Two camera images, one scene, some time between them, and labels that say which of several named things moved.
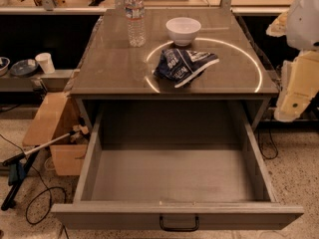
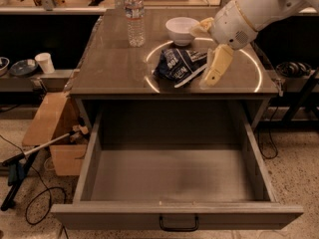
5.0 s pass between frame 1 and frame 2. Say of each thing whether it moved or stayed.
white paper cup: stayed
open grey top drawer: stayed
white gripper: moved
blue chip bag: stayed
